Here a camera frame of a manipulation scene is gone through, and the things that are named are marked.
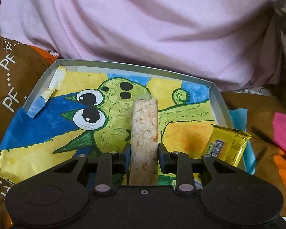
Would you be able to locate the rice cracker bar packet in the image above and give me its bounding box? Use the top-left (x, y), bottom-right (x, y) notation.
top-left (129, 94), bottom-right (158, 186)

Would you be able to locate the yellow snack bar packet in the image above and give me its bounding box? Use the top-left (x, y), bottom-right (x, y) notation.
top-left (202, 125), bottom-right (252, 167)

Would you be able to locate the grey shallow box tray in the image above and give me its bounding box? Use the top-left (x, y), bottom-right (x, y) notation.
top-left (0, 59), bottom-right (257, 187)

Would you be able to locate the colourful cartoon bed blanket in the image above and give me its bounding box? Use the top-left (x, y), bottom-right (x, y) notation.
top-left (222, 92), bottom-right (286, 220)

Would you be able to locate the brown PF patterned pillow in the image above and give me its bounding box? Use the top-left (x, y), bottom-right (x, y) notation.
top-left (0, 36), bottom-right (56, 228)

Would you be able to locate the pink hanging sheet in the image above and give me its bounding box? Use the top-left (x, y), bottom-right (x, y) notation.
top-left (0, 0), bottom-right (281, 90)

